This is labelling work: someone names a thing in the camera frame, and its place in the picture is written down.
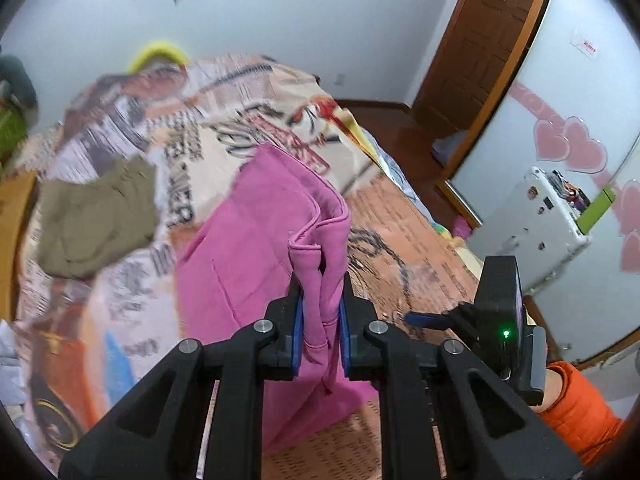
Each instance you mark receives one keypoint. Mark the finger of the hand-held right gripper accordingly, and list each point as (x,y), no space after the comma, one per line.
(430,320)

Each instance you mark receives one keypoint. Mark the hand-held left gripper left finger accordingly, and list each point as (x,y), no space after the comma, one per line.
(280,340)

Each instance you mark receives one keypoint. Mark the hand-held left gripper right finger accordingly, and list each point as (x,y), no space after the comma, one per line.
(360,345)

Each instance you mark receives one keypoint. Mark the pink pants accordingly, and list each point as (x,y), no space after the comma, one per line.
(240,260)

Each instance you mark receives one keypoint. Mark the person's right forearm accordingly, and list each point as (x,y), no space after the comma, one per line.
(580,410)

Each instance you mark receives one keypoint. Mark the white box with green lid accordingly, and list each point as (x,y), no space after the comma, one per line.
(530,230)

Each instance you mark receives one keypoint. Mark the small pink toy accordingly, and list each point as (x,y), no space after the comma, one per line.
(462,228)

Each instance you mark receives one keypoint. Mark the patterned bed sheet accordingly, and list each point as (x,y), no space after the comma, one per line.
(400,180)

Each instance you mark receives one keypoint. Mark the white sliding wardrobe door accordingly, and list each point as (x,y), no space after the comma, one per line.
(575,100)

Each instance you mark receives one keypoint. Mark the olive green garment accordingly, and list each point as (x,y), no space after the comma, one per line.
(90,220)

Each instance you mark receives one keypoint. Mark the printed blanket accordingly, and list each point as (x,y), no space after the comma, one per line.
(240,90)

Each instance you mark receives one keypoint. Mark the brown wooden door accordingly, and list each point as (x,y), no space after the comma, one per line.
(480,40)

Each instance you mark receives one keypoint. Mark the white red label sticker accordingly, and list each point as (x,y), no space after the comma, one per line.
(585,44)

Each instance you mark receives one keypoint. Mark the grey plush toy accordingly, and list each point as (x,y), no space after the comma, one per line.
(17,80)

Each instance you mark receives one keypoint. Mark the wall socket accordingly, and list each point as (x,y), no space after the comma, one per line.
(340,79)

